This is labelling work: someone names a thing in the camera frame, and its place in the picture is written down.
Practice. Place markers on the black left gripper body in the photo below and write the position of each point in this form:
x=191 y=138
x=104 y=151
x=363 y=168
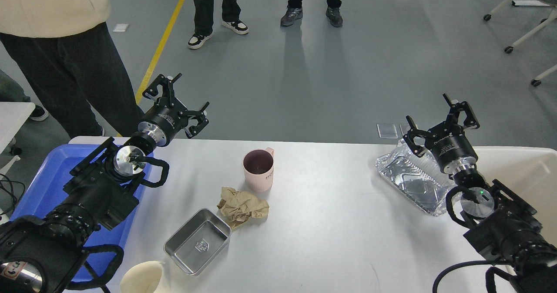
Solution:
x=162 y=123

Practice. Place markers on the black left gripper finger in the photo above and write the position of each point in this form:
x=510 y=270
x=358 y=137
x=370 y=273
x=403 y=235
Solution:
x=192 y=122
x=161 y=91

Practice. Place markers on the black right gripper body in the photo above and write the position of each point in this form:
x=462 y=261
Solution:
x=451 y=149

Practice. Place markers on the aluminium foil tray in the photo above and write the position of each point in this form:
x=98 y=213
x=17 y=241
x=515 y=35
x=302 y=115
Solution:
x=418 y=178

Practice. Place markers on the pink ribbed mug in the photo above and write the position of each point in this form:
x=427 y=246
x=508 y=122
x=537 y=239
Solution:
x=258 y=166

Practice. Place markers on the stainless steel tray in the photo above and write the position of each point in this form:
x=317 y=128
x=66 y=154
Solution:
x=193 y=246

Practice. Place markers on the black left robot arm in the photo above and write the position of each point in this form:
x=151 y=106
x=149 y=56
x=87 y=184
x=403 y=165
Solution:
x=49 y=255

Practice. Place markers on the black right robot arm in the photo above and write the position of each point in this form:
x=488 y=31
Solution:
x=501 y=226

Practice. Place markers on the clear floor plate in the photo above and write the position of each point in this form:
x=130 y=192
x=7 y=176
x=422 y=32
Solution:
x=387 y=131
x=404 y=129

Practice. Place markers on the white rolling chair base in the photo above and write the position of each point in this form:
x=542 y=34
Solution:
x=518 y=25

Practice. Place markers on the cream plastic bin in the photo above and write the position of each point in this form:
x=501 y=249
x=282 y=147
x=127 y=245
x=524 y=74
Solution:
x=529 y=172

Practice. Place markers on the crumpled brown paper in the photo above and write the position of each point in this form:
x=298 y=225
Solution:
x=238 y=207

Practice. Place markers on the person with black-white sneakers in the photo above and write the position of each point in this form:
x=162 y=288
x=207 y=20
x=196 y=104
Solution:
x=204 y=20

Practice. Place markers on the blue plastic bin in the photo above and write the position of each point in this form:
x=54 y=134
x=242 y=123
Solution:
x=48 y=184

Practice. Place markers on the white side table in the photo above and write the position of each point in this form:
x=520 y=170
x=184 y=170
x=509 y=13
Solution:
x=12 y=117

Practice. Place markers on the cream cup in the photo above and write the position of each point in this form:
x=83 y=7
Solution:
x=148 y=277

